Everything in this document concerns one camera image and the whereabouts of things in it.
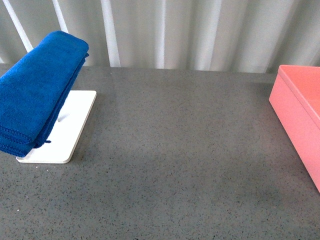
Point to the blue microfiber towel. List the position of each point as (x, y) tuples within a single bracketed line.
[(33, 91)]

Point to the white towel rack wooden bars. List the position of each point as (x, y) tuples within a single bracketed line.
[(66, 131)]

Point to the white pleated curtain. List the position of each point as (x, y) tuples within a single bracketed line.
[(253, 36)]

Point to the pink plastic box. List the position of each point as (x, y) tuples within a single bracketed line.
[(295, 98)]

